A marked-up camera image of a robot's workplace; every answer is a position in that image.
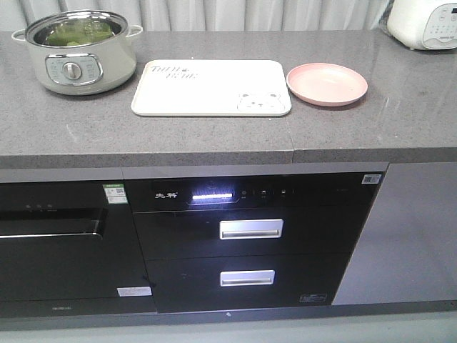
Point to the green lettuce leaf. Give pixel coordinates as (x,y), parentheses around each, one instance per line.
(78,33)

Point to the black built-in dishwasher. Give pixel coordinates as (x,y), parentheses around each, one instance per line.
(70,248)

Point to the silver drawer handle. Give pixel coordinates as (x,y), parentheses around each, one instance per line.
(247,278)
(250,229)

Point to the white rice cooker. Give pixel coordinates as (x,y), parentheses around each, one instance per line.
(423,25)

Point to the black disinfection cabinet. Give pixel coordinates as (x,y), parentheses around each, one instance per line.
(177,221)

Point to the cream bear serving tray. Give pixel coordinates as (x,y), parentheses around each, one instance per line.
(212,87)

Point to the lower silver drawer handle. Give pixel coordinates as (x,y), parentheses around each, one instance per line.
(247,278)

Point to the grey cabinet panel right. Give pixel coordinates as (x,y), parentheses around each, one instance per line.
(407,249)

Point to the pink round plate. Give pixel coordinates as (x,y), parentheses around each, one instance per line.
(325,84)

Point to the upper silver drawer handle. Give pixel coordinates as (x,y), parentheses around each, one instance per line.
(250,229)

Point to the pale green electric cooking pot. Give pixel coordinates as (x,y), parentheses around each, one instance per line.
(81,70)

